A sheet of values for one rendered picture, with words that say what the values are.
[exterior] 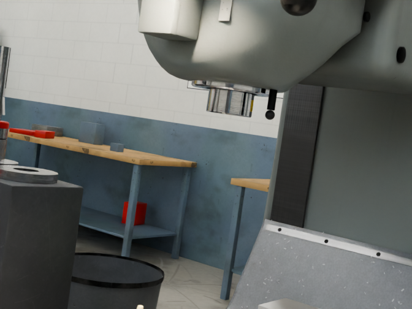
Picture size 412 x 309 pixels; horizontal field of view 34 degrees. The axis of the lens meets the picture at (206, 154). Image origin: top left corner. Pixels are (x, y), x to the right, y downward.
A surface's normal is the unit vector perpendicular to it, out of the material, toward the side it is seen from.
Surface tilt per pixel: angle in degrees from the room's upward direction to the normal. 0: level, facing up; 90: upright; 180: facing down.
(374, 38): 90
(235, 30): 104
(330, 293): 63
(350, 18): 90
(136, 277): 86
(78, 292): 94
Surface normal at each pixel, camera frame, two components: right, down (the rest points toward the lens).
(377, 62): -0.18, 0.18
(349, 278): -0.47, -0.48
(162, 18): -0.60, -0.04
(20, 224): 0.75, 0.15
